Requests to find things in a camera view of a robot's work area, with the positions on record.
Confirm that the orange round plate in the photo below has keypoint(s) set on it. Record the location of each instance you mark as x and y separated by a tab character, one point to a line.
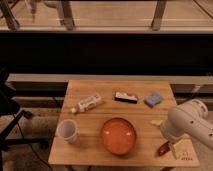
118	136

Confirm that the blue sponge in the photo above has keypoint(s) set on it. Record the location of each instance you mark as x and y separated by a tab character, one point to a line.
153	99

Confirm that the black and white eraser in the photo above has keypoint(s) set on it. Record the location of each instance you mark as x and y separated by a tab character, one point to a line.
125	97

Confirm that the black office chair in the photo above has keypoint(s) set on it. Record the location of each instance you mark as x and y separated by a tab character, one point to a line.
8	106

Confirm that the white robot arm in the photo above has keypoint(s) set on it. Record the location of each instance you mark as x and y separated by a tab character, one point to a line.
186	118

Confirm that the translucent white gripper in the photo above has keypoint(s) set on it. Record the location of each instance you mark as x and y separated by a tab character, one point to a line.
175	145

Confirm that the red pepper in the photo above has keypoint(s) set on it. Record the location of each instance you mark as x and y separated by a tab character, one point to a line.
163	149

